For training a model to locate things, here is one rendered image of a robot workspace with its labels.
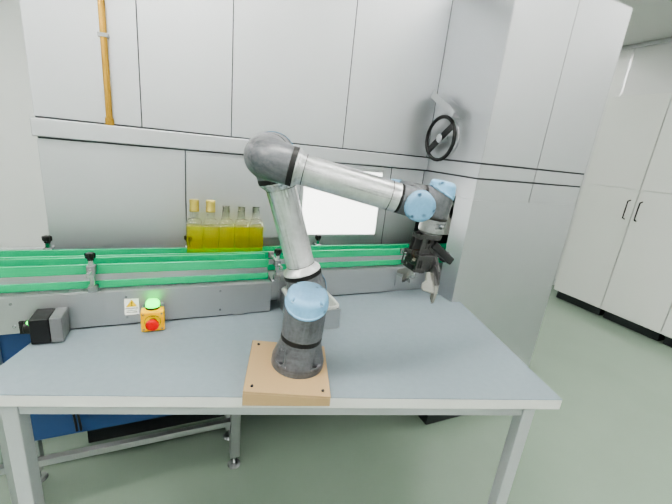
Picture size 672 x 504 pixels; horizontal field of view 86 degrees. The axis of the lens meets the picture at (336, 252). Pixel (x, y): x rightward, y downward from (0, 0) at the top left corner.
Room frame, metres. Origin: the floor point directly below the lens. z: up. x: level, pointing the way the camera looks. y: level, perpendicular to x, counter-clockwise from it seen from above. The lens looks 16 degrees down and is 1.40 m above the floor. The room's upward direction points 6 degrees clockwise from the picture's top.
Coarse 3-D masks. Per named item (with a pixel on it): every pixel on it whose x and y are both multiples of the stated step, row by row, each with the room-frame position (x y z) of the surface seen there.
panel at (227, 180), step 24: (192, 168) 1.42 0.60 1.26; (216, 168) 1.46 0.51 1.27; (240, 168) 1.50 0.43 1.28; (360, 168) 1.74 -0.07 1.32; (192, 192) 1.42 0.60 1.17; (216, 192) 1.46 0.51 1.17; (240, 192) 1.50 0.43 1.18; (264, 192) 1.55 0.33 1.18; (216, 216) 1.46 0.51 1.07; (264, 216) 1.55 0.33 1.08
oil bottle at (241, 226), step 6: (234, 222) 1.37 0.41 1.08; (240, 222) 1.36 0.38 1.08; (246, 222) 1.37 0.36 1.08; (234, 228) 1.36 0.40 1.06; (240, 228) 1.36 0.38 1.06; (246, 228) 1.37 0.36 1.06; (234, 234) 1.36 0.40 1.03; (240, 234) 1.36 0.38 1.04; (246, 234) 1.37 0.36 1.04; (234, 240) 1.35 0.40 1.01; (240, 240) 1.36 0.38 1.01; (246, 240) 1.37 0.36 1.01; (234, 246) 1.35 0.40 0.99; (240, 246) 1.36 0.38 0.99; (246, 246) 1.37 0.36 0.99
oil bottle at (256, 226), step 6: (252, 222) 1.39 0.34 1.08; (258, 222) 1.39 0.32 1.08; (252, 228) 1.38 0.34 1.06; (258, 228) 1.39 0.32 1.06; (252, 234) 1.38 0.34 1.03; (258, 234) 1.39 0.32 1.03; (252, 240) 1.38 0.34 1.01; (258, 240) 1.39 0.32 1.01; (252, 246) 1.38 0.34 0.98; (258, 246) 1.39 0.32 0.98
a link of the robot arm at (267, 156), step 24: (264, 144) 0.86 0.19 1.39; (288, 144) 0.87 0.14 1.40; (264, 168) 0.85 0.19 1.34; (288, 168) 0.84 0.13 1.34; (312, 168) 0.85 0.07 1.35; (336, 168) 0.87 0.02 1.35; (336, 192) 0.87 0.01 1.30; (360, 192) 0.86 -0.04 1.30; (384, 192) 0.87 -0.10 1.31; (408, 192) 0.88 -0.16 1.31; (408, 216) 0.86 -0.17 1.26
